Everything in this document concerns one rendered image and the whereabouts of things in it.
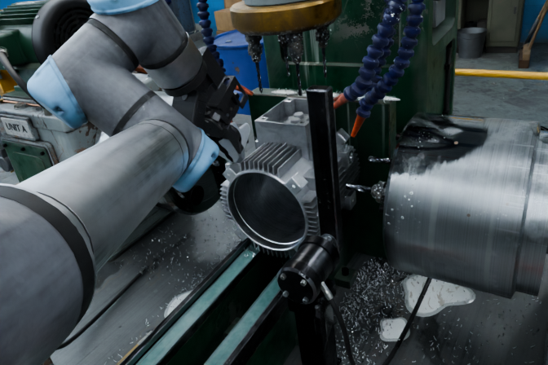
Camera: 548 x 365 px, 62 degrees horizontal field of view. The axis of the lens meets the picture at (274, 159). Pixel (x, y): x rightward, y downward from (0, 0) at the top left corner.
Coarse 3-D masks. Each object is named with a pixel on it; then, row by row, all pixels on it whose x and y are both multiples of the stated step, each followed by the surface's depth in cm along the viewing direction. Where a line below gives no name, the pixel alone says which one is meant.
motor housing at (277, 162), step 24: (264, 144) 80; (240, 168) 75; (264, 168) 72; (288, 168) 74; (312, 168) 77; (240, 192) 83; (264, 192) 89; (288, 192) 93; (312, 192) 73; (240, 216) 82; (264, 216) 86; (288, 216) 87; (312, 216) 72; (264, 240) 82; (288, 240) 80
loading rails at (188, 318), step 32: (352, 224) 94; (256, 256) 82; (288, 256) 92; (352, 256) 96; (224, 288) 75; (256, 288) 84; (192, 320) 70; (224, 320) 76; (256, 320) 67; (288, 320) 74; (160, 352) 65; (192, 352) 70; (224, 352) 64; (256, 352) 66; (288, 352) 75
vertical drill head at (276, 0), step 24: (264, 0) 68; (288, 0) 67; (312, 0) 68; (336, 0) 69; (240, 24) 70; (264, 24) 67; (288, 24) 66; (312, 24) 67; (288, 48) 70; (288, 72) 84
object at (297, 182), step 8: (336, 136) 84; (344, 136) 84; (232, 168) 76; (224, 176) 77; (232, 176) 76; (296, 176) 71; (288, 184) 71; (296, 184) 70; (304, 184) 71; (296, 192) 71; (240, 232) 82; (296, 248) 76
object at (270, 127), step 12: (276, 108) 85; (288, 108) 87; (300, 108) 87; (264, 120) 79; (276, 120) 85; (300, 120) 81; (264, 132) 79; (276, 132) 78; (288, 132) 77; (300, 132) 75; (288, 144) 78; (300, 144) 76
